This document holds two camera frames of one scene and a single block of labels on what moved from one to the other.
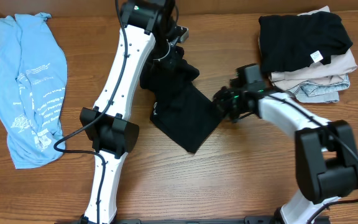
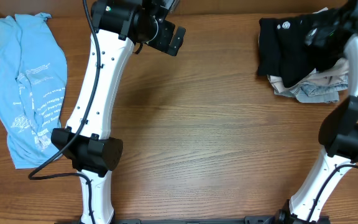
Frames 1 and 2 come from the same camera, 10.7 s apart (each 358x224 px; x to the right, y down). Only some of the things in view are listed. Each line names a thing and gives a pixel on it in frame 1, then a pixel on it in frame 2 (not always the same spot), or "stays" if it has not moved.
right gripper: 220,106 -> 324,32
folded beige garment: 329,74 stays
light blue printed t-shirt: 29,86 stays
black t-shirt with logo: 181,112 -> 291,48
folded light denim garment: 316,93 stays
